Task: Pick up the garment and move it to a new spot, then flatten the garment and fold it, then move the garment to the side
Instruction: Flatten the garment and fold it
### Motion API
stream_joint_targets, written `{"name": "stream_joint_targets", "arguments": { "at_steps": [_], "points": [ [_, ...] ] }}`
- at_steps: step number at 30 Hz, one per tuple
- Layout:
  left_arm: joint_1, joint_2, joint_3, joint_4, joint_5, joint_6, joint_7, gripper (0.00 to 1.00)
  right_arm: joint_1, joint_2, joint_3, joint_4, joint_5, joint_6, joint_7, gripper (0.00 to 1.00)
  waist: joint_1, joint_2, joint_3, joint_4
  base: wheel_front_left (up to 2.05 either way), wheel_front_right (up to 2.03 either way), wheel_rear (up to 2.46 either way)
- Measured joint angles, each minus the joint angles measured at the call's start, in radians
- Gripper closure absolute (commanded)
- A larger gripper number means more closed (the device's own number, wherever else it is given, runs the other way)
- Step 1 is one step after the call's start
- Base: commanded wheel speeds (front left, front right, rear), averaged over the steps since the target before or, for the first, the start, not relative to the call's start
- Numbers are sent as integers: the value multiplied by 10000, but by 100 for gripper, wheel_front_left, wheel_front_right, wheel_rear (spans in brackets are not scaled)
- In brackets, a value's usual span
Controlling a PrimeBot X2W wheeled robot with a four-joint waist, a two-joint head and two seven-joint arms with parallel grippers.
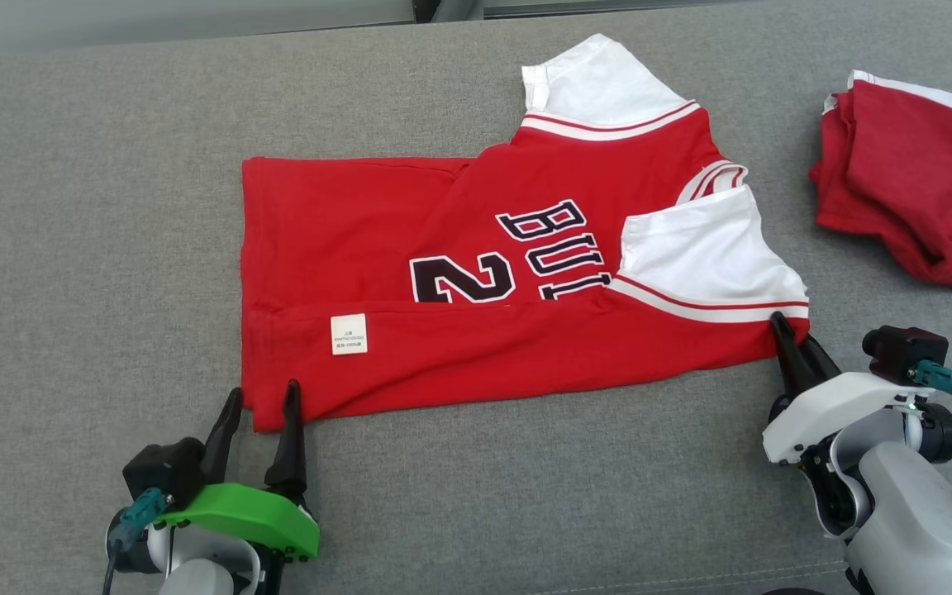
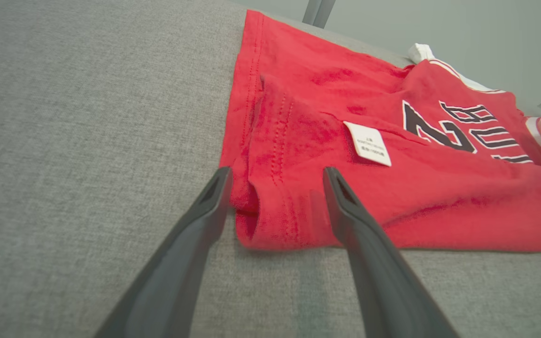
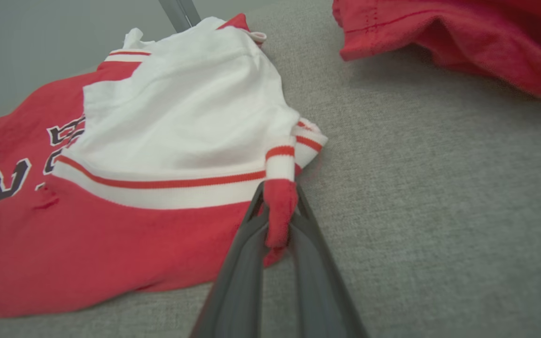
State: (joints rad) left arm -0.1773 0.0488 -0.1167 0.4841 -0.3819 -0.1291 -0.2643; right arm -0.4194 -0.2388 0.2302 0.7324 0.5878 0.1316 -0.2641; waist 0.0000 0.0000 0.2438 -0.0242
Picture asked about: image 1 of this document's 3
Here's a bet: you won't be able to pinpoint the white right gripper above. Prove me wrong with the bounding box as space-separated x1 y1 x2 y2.
761 312 936 465

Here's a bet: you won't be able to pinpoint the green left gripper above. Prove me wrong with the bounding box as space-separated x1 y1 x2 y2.
157 379 321 565

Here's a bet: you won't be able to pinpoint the red shorts with white stripe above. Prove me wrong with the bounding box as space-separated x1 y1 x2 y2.
808 69 952 293

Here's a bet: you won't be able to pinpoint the red white basketball jersey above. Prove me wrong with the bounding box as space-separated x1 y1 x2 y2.
240 33 812 434

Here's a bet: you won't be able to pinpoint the grey fabric sofa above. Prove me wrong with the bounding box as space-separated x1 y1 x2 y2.
0 0 952 595

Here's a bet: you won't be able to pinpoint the teal cable connector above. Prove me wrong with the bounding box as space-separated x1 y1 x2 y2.
107 487 170 551
909 359 952 405

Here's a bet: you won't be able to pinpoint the thin black cable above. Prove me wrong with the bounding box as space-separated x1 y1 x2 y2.
102 541 124 595

